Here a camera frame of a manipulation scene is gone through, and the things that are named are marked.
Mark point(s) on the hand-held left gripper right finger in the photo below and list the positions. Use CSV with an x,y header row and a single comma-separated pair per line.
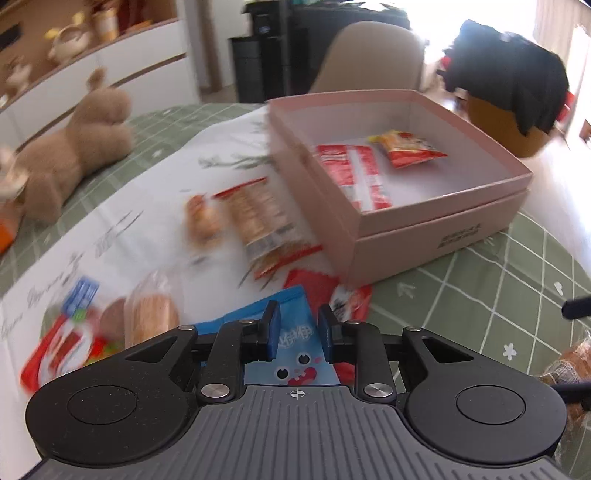
x,y
328,334

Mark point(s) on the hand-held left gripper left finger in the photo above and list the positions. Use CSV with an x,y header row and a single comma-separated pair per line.
x,y
271,332

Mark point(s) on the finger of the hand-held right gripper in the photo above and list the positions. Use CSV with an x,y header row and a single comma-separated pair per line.
x,y
577,308
575,392

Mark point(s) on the brown bread packet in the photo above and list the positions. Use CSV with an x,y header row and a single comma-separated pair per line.
x,y
572,364

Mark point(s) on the blue cartoon snack packet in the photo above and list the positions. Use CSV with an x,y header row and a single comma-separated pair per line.
x,y
302,355

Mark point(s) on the red silver snack packet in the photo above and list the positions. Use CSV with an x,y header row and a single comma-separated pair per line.
x,y
351,300

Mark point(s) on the plain red snack packet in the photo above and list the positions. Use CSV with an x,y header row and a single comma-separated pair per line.
x,y
307,288

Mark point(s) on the clear cracker packet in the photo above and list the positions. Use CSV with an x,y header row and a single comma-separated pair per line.
x,y
261,217

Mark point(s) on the clear sliced bread packet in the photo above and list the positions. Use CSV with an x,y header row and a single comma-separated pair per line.
x,y
152,316

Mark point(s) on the pink cardboard box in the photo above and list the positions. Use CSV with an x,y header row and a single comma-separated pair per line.
x,y
415,240

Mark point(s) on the round brown bun packet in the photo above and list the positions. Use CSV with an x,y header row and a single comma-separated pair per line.
x,y
113,318

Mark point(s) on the red white striped snack packet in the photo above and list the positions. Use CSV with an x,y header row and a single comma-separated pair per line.
x,y
355,173

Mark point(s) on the small blue white packet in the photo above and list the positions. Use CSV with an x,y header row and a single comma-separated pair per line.
x,y
83,295

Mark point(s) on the red yellow snack packet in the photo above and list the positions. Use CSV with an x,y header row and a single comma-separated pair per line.
x,y
406,147

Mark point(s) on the red white snack bag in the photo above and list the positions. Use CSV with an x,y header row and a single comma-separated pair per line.
x,y
60,350

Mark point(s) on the white printed paper sheet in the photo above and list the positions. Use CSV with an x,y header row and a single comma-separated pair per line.
x,y
138,230

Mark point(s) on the mustard yellow chair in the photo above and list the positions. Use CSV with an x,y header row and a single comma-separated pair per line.
x,y
503,124

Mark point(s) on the black cloth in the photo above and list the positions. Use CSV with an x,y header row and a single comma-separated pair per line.
x,y
508,74

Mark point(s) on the black tower appliance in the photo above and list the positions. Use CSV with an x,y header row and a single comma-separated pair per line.
x,y
258,69

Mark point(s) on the brown plush toy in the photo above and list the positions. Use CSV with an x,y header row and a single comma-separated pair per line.
x,y
74,152

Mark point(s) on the orange plush carrot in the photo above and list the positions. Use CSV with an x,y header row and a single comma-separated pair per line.
x,y
5,237

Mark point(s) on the beige chair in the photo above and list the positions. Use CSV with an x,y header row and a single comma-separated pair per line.
x,y
369,55

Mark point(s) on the white wooden cabinet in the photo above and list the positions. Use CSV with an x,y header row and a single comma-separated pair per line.
x,y
92,64

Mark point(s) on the cream paper cup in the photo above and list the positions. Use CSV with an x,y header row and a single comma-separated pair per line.
x,y
104,22

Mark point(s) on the cream teapot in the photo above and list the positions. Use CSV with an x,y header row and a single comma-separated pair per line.
x,y
69,41

